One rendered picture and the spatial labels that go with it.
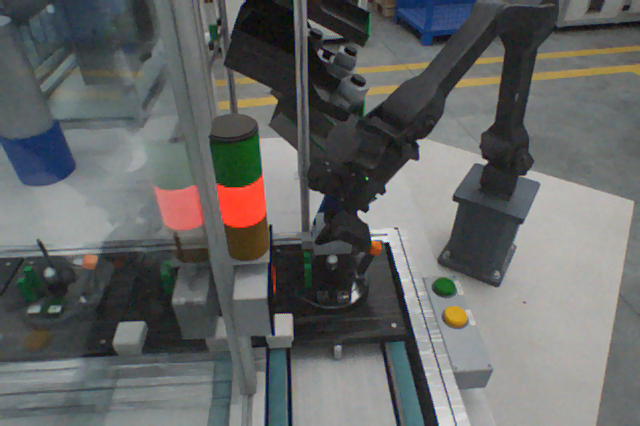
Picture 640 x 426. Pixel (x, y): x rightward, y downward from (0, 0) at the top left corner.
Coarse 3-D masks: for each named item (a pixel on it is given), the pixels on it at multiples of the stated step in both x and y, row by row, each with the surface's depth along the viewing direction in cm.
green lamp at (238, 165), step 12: (216, 144) 41; (228, 144) 41; (240, 144) 41; (252, 144) 42; (216, 156) 42; (228, 156) 41; (240, 156) 42; (252, 156) 43; (216, 168) 43; (228, 168) 42; (240, 168) 42; (252, 168) 43; (216, 180) 44; (228, 180) 43; (240, 180) 43; (252, 180) 44
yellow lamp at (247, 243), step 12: (228, 228) 48; (240, 228) 47; (252, 228) 47; (264, 228) 49; (228, 240) 49; (240, 240) 48; (252, 240) 48; (264, 240) 50; (240, 252) 49; (252, 252) 50; (264, 252) 51
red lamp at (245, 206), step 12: (228, 192) 44; (240, 192) 44; (252, 192) 45; (264, 192) 47; (228, 204) 45; (240, 204) 45; (252, 204) 46; (264, 204) 48; (228, 216) 46; (240, 216) 46; (252, 216) 47; (264, 216) 48
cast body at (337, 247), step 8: (320, 216) 76; (320, 224) 74; (304, 240) 77; (312, 240) 77; (336, 240) 75; (304, 248) 78; (320, 248) 76; (328, 248) 76; (336, 248) 77; (344, 248) 77
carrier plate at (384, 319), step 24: (288, 264) 90; (384, 264) 90; (288, 288) 85; (384, 288) 85; (288, 312) 81; (312, 312) 81; (360, 312) 81; (384, 312) 81; (312, 336) 77; (336, 336) 77; (360, 336) 77; (384, 336) 77
